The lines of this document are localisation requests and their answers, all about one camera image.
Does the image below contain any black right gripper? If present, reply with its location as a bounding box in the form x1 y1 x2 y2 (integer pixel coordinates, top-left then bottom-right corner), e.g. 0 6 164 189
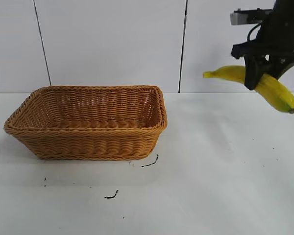
230 40 294 91

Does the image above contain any yellow banana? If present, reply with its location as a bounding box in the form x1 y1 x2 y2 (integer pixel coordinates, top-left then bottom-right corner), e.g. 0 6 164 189
202 65 294 114

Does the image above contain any brown woven wicker basket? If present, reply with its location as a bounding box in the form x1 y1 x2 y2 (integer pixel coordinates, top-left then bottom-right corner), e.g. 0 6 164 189
3 85 168 161

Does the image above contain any black camera cable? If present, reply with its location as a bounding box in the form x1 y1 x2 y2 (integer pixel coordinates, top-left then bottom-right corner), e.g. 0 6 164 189
246 23 263 44

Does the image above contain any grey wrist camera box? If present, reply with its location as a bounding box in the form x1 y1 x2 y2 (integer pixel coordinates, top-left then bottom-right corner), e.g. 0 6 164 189
230 9 273 25

